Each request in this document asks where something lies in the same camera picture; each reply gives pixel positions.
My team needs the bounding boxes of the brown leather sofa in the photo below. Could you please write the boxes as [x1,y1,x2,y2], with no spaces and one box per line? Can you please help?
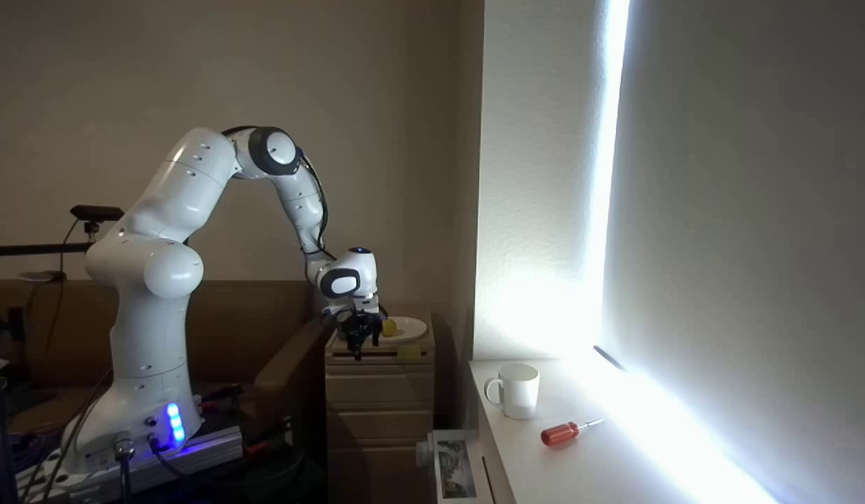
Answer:
[0,281,326,436]

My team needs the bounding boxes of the white plate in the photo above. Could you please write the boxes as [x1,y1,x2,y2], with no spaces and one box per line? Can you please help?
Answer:
[381,317,430,342]

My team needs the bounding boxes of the red handled screwdriver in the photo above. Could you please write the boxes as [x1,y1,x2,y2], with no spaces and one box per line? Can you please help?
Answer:
[542,421,599,447]

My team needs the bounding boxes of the wooden drawer cabinet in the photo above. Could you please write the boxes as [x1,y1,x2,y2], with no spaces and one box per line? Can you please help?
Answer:
[326,319,438,504]

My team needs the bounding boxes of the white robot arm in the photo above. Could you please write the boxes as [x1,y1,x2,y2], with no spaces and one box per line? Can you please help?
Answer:
[67,125,386,463]

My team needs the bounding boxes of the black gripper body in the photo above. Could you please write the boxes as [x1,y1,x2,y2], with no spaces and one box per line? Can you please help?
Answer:
[339,312,385,354]

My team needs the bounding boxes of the white mug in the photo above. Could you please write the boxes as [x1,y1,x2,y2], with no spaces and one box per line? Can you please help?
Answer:
[481,361,542,421]

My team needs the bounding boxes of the yellow sponge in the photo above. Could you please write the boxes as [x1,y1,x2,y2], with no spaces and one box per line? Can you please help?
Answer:
[399,345,425,361]

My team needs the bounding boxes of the black camera on stand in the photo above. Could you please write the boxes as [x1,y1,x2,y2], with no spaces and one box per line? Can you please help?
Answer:
[0,205,124,257]

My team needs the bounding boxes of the yellow lemon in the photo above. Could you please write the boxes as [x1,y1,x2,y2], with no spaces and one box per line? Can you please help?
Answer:
[381,319,402,337]

